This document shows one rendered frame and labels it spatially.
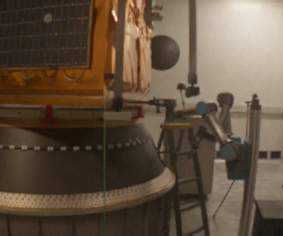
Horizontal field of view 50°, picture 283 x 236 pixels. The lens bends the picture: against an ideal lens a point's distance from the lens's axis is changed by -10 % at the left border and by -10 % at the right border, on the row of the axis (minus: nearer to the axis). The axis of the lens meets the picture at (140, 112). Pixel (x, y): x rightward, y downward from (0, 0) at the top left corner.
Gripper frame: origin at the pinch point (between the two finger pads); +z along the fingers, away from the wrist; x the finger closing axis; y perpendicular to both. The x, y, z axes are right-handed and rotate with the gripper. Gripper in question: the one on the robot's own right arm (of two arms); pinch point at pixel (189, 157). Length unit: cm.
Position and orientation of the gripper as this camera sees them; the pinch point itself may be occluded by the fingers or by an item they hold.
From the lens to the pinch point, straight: 314.4
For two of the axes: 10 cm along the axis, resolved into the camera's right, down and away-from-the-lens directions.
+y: 9.0, 4.3, -1.1
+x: 0.7, 0.9, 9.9
